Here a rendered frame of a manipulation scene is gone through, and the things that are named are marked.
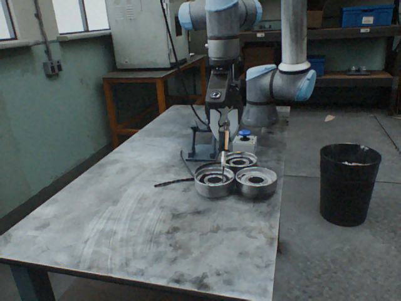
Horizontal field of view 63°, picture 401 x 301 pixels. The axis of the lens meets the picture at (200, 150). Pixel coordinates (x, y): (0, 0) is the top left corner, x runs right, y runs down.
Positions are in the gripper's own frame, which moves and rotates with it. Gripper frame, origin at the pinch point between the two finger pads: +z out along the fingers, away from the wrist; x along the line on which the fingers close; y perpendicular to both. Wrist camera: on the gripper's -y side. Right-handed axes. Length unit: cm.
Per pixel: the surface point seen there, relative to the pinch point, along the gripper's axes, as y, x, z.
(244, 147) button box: 18.5, -3.1, 10.0
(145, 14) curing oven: 211, 101, -33
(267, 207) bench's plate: -11.3, -11.6, 13.1
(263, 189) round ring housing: -8.0, -10.4, 10.3
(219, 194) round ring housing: -8.7, 0.4, 11.8
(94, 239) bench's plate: -28.8, 24.2, 13.1
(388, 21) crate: 344, -130, -11
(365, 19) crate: 346, -107, -14
